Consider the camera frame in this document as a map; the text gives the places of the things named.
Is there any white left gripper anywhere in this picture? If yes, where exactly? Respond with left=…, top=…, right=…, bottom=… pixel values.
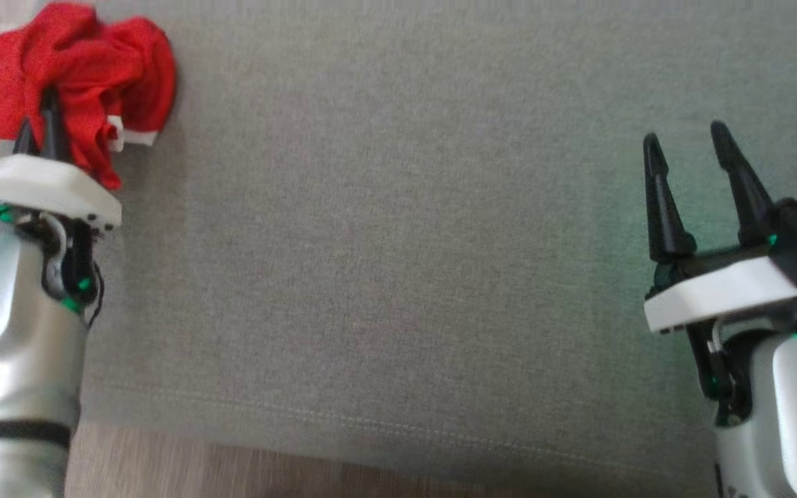
left=0, top=86, right=122, bottom=312

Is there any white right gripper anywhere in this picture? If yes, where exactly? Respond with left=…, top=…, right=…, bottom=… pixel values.
left=643, top=121, right=797, bottom=423

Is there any red mesh shorts white trim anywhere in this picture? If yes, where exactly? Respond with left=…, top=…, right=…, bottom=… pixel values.
left=0, top=0, right=178, bottom=192

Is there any grey fabric sofa seat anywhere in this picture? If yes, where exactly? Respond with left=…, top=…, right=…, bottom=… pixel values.
left=0, top=0, right=797, bottom=495

